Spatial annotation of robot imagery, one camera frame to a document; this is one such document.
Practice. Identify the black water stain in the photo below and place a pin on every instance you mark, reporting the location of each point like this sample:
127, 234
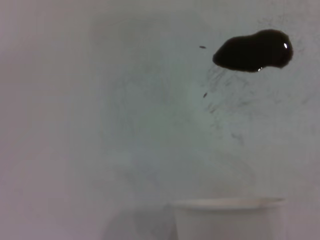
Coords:
250, 52

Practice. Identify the white paper cup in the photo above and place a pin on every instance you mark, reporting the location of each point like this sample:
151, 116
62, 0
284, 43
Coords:
225, 222

